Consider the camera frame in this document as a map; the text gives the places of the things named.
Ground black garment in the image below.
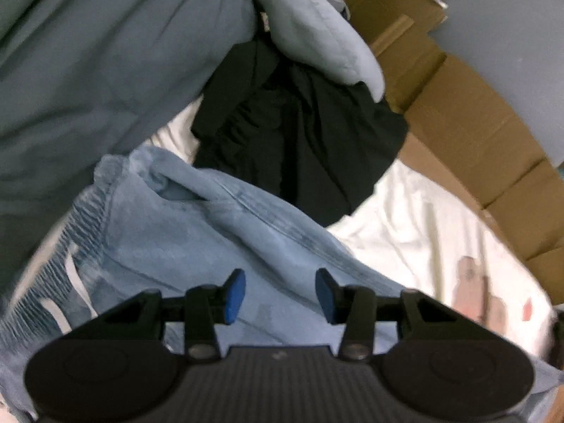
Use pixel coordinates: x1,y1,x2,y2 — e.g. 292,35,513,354
190,35,410,230

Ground grey blue duvet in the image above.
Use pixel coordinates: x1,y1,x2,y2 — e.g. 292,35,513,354
0,0,258,300

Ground cream bear printed bed sheet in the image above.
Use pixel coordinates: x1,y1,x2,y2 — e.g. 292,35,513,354
145,106,560,371

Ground flat brown cardboard sheet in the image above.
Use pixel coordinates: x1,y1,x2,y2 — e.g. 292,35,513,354
308,0,564,305

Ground grey neck pillow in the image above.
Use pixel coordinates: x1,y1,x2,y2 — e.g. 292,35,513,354
249,0,385,102

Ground light blue jeans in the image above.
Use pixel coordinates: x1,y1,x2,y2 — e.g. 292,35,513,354
0,147,564,423

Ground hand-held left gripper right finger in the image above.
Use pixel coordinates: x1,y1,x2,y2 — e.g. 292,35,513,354
315,269,479,361

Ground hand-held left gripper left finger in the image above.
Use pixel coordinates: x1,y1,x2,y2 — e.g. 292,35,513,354
84,269,246,360

